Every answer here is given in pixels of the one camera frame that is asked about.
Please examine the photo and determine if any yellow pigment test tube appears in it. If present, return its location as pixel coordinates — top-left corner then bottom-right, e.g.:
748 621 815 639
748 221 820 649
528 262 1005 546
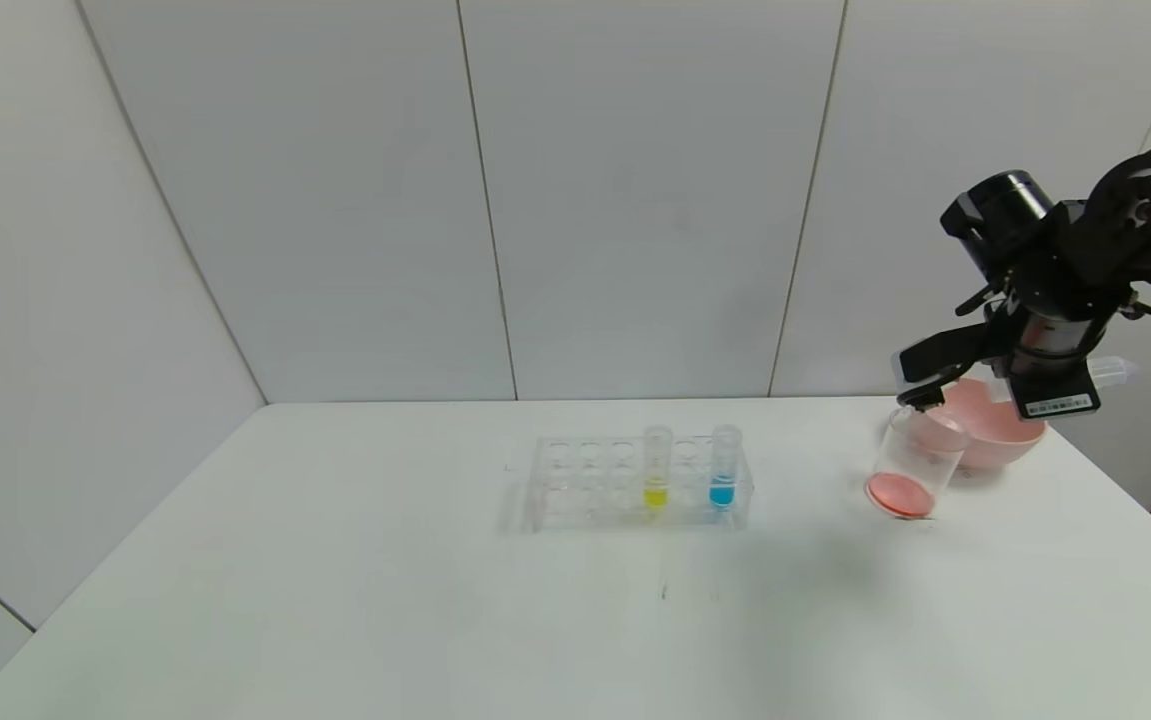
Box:
641 426 672 511

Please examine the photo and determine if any pink bowl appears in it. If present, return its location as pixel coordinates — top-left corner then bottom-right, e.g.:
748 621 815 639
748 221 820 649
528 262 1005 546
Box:
925 376 1048 471

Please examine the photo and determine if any red pigment test tube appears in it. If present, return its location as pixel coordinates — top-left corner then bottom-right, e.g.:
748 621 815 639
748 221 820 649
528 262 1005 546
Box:
893 350 1136 406

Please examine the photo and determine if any clear glass beaker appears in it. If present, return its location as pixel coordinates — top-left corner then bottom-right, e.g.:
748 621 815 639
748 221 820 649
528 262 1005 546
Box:
865 405 968 521

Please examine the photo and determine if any clear plastic test tube rack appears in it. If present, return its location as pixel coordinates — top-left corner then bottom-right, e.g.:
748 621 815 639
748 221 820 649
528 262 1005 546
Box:
525 432 754 533

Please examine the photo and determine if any blue pigment test tube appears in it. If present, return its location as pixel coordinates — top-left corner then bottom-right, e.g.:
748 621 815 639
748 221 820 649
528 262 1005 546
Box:
710 425 742 512

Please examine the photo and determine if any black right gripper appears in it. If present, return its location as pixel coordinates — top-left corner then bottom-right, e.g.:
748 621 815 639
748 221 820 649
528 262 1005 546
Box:
1005 311 1102 420

